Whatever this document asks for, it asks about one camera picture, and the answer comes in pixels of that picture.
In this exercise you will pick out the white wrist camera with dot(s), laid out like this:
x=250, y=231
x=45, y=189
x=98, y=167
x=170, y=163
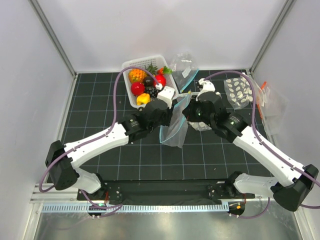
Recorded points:
x=206, y=86
x=167, y=94

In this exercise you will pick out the clear bag orange zipper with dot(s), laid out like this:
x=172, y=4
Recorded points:
x=272, y=107

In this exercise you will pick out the yellow toy bell pepper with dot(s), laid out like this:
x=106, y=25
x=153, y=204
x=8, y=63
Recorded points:
x=143, y=99

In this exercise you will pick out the clear zip bag teal zipper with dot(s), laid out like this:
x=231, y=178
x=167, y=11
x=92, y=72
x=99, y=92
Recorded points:
x=174, y=135

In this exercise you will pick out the left aluminium frame post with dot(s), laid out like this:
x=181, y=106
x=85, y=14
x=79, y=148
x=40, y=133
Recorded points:
x=52, y=35

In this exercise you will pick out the black toy blackberry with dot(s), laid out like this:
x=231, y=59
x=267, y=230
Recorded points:
x=152, y=91

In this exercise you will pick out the aluminium frame post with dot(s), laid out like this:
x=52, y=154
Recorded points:
x=52, y=35
x=280, y=19

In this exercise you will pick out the white plastic basket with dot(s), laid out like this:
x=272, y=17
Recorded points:
x=150, y=65

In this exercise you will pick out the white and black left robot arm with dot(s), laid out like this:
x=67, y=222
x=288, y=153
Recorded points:
x=64, y=161

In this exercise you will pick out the dark purple toy mangosteen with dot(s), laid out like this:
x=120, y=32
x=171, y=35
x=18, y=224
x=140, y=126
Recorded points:
x=148, y=81

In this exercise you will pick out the red yellow toy apple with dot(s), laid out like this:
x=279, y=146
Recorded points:
x=160, y=79

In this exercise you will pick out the orange toy pineapple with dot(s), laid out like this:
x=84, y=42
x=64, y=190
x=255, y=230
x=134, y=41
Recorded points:
x=136, y=75

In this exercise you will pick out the white polka dot zip bag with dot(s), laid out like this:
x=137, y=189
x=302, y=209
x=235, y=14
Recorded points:
x=198, y=126

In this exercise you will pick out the polka dot bag at right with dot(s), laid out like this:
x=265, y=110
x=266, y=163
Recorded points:
x=239, y=93

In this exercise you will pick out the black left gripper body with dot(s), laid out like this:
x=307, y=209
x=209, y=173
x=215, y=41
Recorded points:
x=165, y=120

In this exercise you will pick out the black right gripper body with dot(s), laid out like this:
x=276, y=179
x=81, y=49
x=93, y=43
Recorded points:
x=195, y=115

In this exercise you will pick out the right aluminium frame post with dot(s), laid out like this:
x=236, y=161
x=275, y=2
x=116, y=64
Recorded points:
x=280, y=19

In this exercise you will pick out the slotted grey cable duct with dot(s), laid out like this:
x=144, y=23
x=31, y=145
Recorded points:
x=88, y=208

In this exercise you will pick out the black grid cutting mat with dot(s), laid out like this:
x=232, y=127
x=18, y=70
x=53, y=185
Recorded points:
x=96, y=100

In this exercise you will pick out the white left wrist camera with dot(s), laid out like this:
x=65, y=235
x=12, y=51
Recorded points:
x=167, y=94

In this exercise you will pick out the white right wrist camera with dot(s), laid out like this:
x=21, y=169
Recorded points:
x=206, y=86

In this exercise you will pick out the clear bag blue zipper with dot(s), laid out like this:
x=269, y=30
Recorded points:
x=184, y=69

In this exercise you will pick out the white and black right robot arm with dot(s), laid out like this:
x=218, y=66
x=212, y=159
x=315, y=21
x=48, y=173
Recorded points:
x=291, y=181

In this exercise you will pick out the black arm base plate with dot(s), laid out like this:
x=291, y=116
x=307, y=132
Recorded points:
x=166, y=192

